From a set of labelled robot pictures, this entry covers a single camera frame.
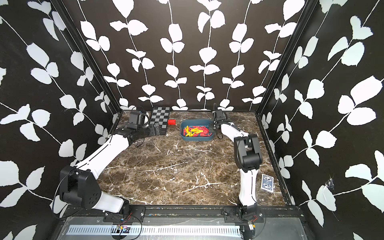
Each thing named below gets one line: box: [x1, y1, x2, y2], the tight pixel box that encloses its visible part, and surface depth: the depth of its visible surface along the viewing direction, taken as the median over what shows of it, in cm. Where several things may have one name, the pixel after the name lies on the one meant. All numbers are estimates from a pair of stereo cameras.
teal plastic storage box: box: [180, 119, 214, 142], surface depth 108 cm
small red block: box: [167, 119, 177, 125], surface depth 117 cm
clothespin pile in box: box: [183, 125, 213, 137], surface depth 109 cm
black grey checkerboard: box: [150, 106, 170, 136], surface depth 117 cm
